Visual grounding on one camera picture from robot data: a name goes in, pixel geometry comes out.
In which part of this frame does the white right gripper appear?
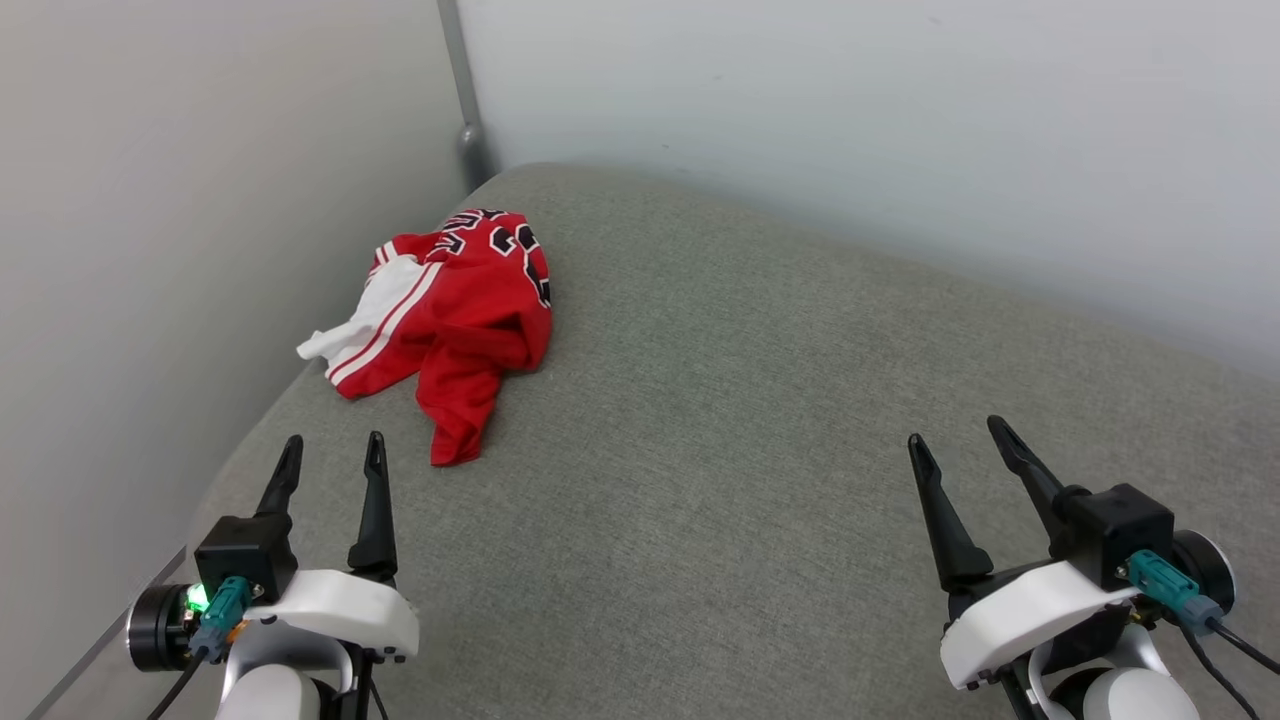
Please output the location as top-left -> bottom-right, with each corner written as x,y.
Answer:
907,414 -> 1237,691

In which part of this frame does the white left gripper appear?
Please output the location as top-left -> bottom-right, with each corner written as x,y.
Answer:
127,431 -> 419,673

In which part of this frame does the red basketball jersey garment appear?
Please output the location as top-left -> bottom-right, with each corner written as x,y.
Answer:
296,208 -> 553,468

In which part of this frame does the grey fabric sofa cushion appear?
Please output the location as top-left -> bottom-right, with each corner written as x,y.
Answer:
30,163 -> 1280,720

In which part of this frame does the grey metal corner pole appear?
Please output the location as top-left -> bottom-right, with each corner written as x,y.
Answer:
437,0 -> 498,191

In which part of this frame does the black cable with teal plug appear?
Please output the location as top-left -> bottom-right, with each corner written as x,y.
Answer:
1125,548 -> 1280,676
148,576 -> 253,720

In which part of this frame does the thin black cable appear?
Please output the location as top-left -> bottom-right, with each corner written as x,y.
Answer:
354,645 -> 391,720
1178,620 -> 1263,720

